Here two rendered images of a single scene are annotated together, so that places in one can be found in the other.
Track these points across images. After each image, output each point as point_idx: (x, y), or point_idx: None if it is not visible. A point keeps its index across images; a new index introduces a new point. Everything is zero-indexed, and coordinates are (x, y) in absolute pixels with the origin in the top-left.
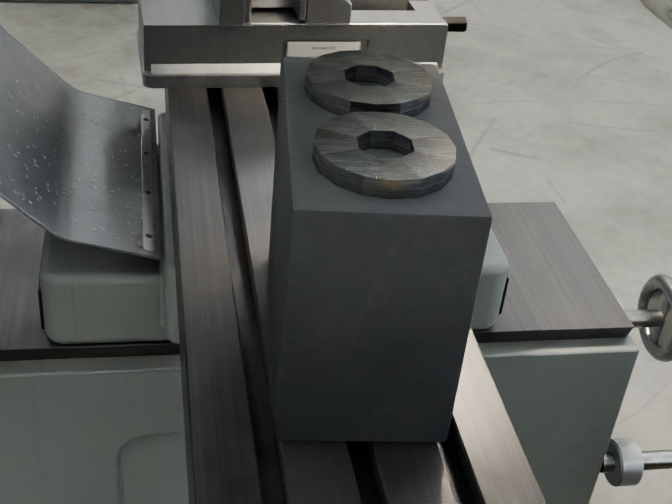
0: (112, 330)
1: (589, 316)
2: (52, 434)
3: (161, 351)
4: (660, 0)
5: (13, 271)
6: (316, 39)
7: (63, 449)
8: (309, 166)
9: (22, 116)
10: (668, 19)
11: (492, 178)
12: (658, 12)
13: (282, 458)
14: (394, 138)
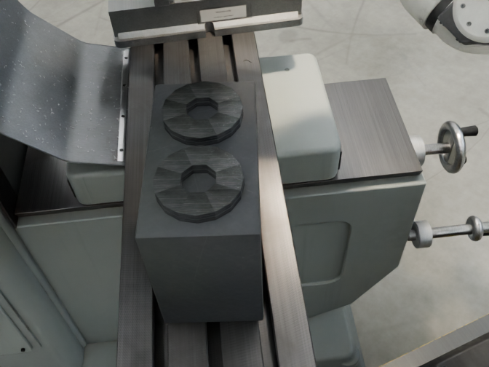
0: (112, 197)
1: (396, 164)
2: (92, 245)
3: None
4: (413, 12)
5: None
6: (217, 6)
7: (100, 250)
8: (152, 195)
9: (44, 78)
10: (420, 23)
11: (380, 9)
12: (413, 17)
13: (167, 335)
14: (207, 168)
